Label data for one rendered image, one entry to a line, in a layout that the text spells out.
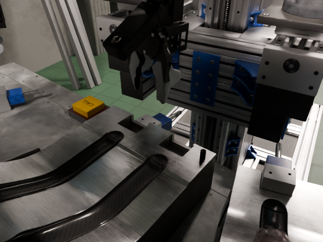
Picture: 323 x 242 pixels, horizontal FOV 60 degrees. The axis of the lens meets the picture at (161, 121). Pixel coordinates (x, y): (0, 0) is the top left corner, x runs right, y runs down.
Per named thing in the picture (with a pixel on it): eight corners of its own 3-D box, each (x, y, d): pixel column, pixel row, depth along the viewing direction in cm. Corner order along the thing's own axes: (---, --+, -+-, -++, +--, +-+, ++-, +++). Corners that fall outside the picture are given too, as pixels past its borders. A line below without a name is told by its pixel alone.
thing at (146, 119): (173, 116, 75) (174, 99, 72) (188, 124, 72) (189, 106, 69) (136, 138, 67) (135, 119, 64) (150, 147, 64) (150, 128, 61)
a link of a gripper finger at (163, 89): (188, 97, 57) (182, 52, 54) (168, 107, 54) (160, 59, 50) (177, 96, 60) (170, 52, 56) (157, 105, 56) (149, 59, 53)
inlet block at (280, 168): (263, 151, 59) (268, 131, 56) (288, 157, 58) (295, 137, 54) (256, 198, 49) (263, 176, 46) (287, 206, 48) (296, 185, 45)
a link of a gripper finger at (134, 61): (153, 83, 64) (164, 50, 57) (133, 91, 60) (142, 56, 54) (144, 75, 65) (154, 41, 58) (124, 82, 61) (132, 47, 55)
